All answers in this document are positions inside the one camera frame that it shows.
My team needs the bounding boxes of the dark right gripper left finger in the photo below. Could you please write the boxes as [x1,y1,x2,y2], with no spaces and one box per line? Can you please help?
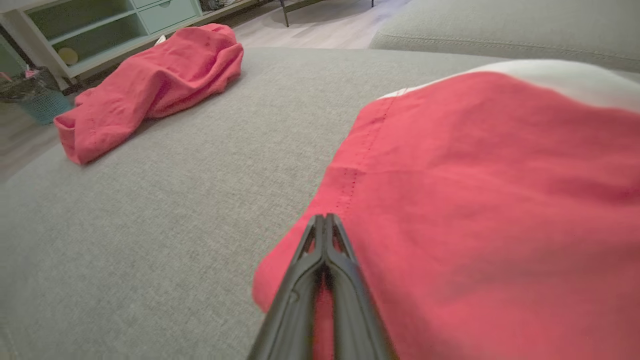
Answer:
[248,215,326,360]

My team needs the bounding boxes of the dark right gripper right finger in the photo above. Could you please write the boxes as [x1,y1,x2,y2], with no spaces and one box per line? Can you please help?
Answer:
[325,214,397,360]

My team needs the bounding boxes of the red basketball shorts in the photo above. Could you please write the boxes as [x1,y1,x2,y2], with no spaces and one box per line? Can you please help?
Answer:
[252,59,640,360]

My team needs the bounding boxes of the red Bulls jersey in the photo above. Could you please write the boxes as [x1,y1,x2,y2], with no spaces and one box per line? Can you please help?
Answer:
[54,23,245,166]

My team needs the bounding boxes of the grey sofa ottoman cushion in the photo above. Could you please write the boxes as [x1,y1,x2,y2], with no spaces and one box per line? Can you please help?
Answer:
[0,47,640,360]

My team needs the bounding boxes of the white cabinet green drawers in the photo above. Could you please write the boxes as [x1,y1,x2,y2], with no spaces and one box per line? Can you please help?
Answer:
[0,0,261,92]

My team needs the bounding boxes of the teal woven bin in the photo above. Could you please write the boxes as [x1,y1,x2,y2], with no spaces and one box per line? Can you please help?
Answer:
[0,66,74,126]

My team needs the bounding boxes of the grey sofa seat cushion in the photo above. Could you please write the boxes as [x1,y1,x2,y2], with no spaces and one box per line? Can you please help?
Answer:
[369,0,640,74]

